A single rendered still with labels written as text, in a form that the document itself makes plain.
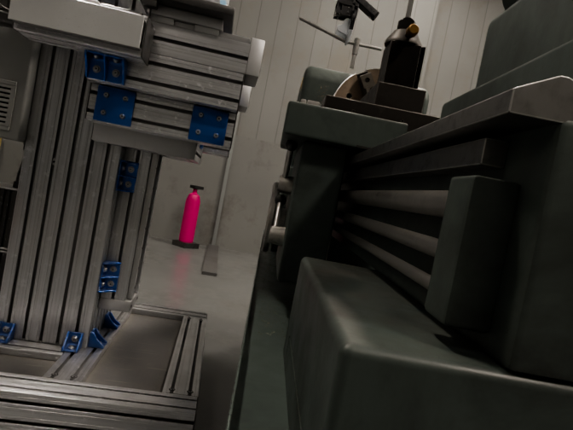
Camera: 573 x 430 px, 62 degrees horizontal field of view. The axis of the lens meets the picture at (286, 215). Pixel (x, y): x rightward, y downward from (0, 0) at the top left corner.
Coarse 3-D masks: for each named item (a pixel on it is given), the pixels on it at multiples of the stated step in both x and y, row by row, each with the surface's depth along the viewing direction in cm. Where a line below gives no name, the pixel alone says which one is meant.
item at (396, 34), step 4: (392, 32) 103; (396, 32) 101; (400, 32) 101; (404, 32) 101; (392, 36) 101; (396, 36) 101; (400, 36) 100; (404, 36) 100; (416, 36) 101; (388, 40) 102; (396, 40) 101; (400, 40) 100; (404, 40) 100; (408, 40) 100; (412, 40) 100; (416, 40) 100; (416, 44) 101; (420, 44) 102
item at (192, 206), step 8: (192, 200) 502; (184, 208) 506; (192, 208) 503; (184, 216) 504; (192, 216) 503; (184, 224) 504; (192, 224) 505; (184, 232) 504; (192, 232) 506; (176, 240) 507; (184, 240) 504; (192, 240) 509; (192, 248) 506
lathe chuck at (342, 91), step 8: (368, 72) 162; (376, 72) 162; (344, 80) 163; (352, 80) 162; (376, 80) 163; (344, 88) 162; (352, 88) 163; (360, 88) 163; (344, 96) 163; (352, 96) 163; (360, 96) 163
